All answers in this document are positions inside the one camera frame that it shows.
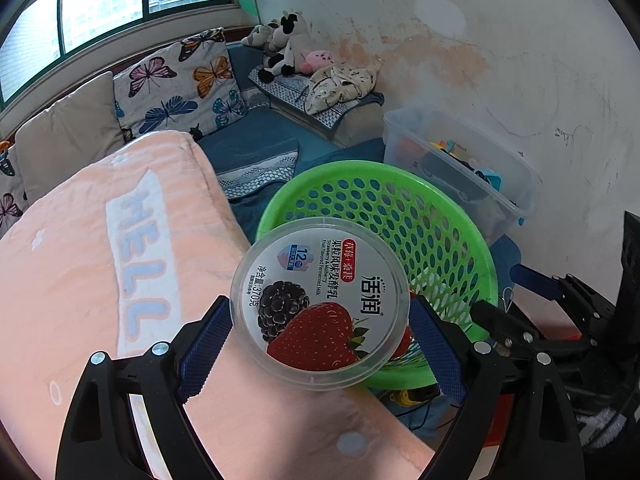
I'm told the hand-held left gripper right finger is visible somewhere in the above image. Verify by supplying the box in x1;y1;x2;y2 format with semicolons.
409;294;586;480

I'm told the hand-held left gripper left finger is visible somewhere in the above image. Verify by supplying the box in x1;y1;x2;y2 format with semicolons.
55;295;233;480

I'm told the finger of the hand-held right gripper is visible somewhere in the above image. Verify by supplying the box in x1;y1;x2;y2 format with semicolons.
509;262;615;333
470;300;591;357

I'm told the round strawberry yogurt tub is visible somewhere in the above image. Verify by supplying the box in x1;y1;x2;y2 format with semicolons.
230;217;413;392

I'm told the green plastic basket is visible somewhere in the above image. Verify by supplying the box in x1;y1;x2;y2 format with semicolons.
255;160;499;391

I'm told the person's right hand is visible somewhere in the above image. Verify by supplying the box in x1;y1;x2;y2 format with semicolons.
575;406;638;451

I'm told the pink blanket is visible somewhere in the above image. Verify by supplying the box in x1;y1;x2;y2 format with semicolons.
0;130;436;480

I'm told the clear plastic storage box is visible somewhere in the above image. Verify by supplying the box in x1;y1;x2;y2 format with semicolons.
382;105;543;246

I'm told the blue grey striped towel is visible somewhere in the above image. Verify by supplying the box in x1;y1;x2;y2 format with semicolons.
215;149;301;201

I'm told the blue sofa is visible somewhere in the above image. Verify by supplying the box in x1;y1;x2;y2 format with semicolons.
192;42;386;261

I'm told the small butterfly print cushion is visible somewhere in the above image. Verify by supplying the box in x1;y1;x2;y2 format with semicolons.
0;142;28;233

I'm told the beige cushion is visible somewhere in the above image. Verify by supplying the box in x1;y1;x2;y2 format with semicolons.
15;71;126;206

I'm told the large butterfly print cushion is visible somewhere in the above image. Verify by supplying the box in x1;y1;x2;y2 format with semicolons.
112;27;251;138

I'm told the grey striped mat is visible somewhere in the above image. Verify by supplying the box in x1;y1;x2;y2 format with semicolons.
248;67;361;141

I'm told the cream printed cloth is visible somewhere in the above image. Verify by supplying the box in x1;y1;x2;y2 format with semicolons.
305;64;376;116

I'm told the sitting cow plush toy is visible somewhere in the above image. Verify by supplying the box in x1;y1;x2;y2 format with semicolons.
257;40;301;83

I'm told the pink plush toy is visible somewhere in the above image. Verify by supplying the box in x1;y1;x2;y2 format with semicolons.
299;50;336;75

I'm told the lying cow plush toy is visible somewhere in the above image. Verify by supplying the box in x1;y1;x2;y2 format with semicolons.
242;9;311;56

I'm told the green framed window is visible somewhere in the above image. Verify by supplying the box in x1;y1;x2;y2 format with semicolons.
0;0;236;106

